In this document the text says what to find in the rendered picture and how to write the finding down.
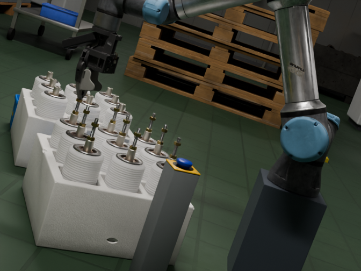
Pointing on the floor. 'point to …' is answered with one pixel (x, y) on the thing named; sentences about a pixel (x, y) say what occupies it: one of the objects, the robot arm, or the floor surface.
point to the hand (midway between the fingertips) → (79, 93)
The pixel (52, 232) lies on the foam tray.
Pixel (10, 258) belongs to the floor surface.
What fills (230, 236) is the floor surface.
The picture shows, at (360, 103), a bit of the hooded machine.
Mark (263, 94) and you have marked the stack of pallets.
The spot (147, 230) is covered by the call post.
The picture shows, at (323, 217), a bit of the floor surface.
